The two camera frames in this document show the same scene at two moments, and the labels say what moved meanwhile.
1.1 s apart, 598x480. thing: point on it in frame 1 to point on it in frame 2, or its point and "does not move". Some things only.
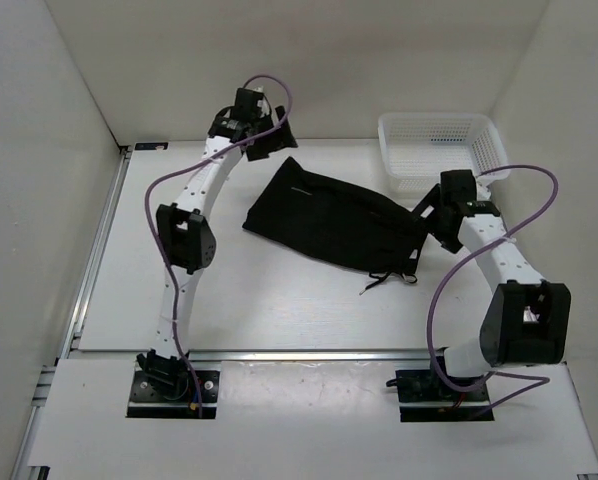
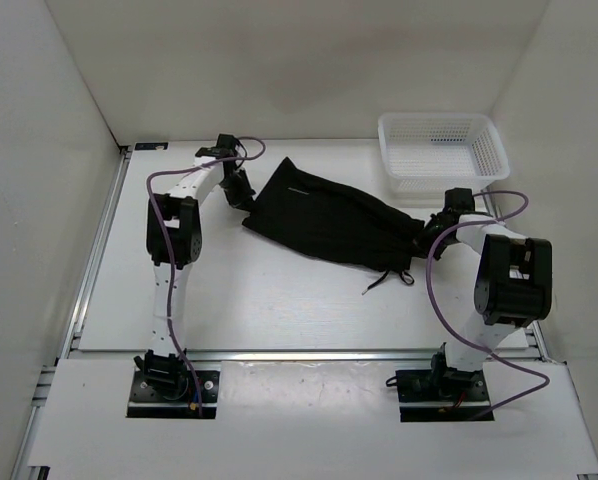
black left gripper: [283, 141] to [244, 199]
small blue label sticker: [150, 145] does not move
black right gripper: [446, 238] to [422, 239]
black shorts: [339, 223] does not move
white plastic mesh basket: [417, 147] does not move
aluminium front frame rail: [315, 355] does not move
